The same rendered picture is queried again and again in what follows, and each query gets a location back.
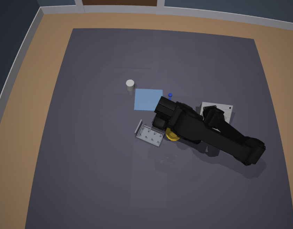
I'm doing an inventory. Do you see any light blue flat mat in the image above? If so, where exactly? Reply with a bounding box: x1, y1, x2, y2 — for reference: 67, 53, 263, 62
134, 89, 163, 111

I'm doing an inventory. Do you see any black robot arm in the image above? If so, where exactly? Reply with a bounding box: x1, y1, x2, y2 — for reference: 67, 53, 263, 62
154, 96, 266, 166

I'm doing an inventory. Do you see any grey cylinder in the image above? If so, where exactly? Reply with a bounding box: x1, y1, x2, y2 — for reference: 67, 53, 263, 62
126, 80, 134, 91

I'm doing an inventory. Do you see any grey dish rack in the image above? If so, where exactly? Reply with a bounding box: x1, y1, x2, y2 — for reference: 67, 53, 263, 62
135, 120, 164, 147

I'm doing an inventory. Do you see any yellow round plate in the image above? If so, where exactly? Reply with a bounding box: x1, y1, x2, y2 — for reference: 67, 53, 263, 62
166, 128, 180, 141

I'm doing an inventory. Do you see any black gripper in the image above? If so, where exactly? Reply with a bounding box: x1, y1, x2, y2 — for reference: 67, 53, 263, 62
152, 114, 201, 144

